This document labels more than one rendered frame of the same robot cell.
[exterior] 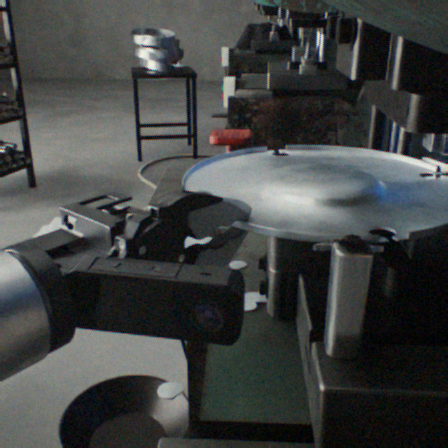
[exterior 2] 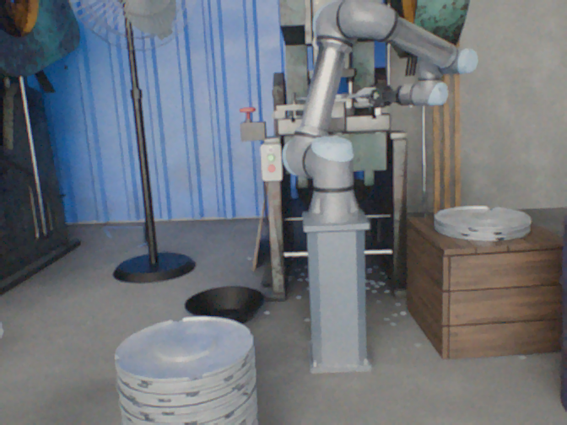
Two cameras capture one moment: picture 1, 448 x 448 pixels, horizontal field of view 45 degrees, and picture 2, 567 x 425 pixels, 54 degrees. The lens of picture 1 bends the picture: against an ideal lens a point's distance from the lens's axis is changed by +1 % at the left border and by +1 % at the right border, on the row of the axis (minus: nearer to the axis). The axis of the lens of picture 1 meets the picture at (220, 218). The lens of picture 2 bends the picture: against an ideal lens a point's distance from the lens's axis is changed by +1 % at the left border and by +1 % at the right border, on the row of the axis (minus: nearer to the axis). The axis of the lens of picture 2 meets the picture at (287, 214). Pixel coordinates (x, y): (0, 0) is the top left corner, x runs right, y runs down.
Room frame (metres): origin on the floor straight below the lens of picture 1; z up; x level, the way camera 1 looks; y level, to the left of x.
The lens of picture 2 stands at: (0.71, 2.16, 0.83)
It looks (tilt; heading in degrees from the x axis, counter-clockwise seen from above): 13 degrees down; 271
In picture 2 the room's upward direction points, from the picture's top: 3 degrees counter-clockwise
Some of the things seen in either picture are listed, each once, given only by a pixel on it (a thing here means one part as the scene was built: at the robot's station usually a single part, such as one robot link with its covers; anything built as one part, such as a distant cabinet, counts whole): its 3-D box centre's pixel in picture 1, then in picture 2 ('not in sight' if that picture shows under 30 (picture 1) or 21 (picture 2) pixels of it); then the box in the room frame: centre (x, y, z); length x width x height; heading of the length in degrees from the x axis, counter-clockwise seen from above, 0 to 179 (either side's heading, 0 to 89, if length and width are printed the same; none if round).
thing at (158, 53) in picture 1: (163, 93); not in sight; (3.58, 0.37, 0.40); 0.45 x 0.40 x 0.79; 9
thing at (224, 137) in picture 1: (231, 154); (248, 117); (0.87, -0.02, 0.72); 0.07 x 0.06 x 0.08; 87
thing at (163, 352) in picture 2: not in sight; (186, 346); (0.95, 1.05, 0.30); 0.29 x 0.29 x 0.01
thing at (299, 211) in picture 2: not in sight; (334, 207); (0.52, -0.24, 0.31); 0.43 x 0.42 x 0.01; 177
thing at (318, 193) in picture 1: (321, 183); (332, 96); (0.53, -0.11, 0.78); 0.29 x 0.29 x 0.01
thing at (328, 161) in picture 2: not in sight; (331, 161); (0.59, 0.55, 0.62); 0.13 x 0.12 x 0.14; 121
